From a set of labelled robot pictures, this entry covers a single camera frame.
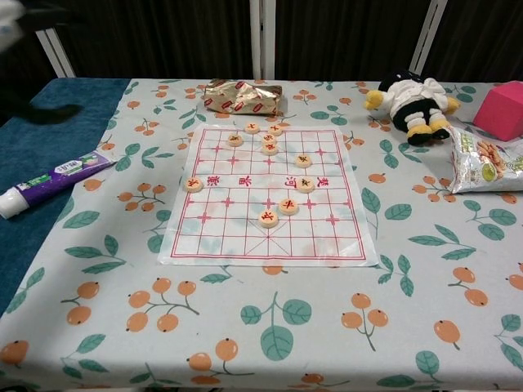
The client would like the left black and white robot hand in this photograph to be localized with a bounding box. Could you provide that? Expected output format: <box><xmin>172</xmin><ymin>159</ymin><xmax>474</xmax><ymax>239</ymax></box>
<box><xmin>0</xmin><ymin>0</ymin><xmax>83</xmax><ymax>126</ymax></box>

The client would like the white paper chess board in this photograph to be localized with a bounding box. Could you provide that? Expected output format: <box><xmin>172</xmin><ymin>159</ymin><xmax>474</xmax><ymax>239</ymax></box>
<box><xmin>157</xmin><ymin>123</ymin><xmax>379</xmax><ymax>269</ymax></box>

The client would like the dark blue table cloth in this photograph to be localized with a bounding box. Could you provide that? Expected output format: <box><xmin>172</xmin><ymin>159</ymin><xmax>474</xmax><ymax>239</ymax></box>
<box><xmin>0</xmin><ymin>78</ymin><xmax>132</xmax><ymax>315</ymax></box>

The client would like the purple white toothpaste tube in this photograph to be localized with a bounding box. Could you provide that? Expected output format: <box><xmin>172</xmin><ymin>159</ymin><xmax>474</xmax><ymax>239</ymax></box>
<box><xmin>0</xmin><ymin>149</ymin><xmax>118</xmax><ymax>221</ymax></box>

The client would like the gold foil snack pack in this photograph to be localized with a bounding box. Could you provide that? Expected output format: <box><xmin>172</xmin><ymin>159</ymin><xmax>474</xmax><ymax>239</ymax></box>
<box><xmin>203</xmin><ymin>78</ymin><xmax>284</xmax><ymax>117</ymax></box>

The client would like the floral orange fruit tablecloth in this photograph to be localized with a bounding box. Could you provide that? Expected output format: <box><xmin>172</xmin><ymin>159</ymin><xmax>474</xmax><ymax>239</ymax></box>
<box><xmin>0</xmin><ymin>77</ymin><xmax>523</xmax><ymax>392</ymax></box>

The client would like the black white plush doll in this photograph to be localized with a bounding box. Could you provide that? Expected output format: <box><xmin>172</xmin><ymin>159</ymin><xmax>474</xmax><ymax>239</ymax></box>
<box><xmin>364</xmin><ymin>69</ymin><xmax>462</xmax><ymax>146</ymax></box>

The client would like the silver nut snack bag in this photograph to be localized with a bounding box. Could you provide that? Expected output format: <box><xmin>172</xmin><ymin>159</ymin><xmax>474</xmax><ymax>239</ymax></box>
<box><xmin>447</xmin><ymin>125</ymin><xmax>523</xmax><ymax>195</ymax></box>

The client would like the pink foam block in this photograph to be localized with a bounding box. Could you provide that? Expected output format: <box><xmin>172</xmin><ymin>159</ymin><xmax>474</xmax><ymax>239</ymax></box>
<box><xmin>472</xmin><ymin>80</ymin><xmax>523</xmax><ymax>143</ymax></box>

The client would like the white partition post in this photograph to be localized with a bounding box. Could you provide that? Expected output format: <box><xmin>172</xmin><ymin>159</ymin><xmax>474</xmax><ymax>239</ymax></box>
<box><xmin>408</xmin><ymin>0</ymin><xmax>449</xmax><ymax>77</ymax></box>
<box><xmin>35</xmin><ymin>28</ymin><xmax>77</xmax><ymax>78</ymax></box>
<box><xmin>248</xmin><ymin>0</ymin><xmax>276</xmax><ymax>81</ymax></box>

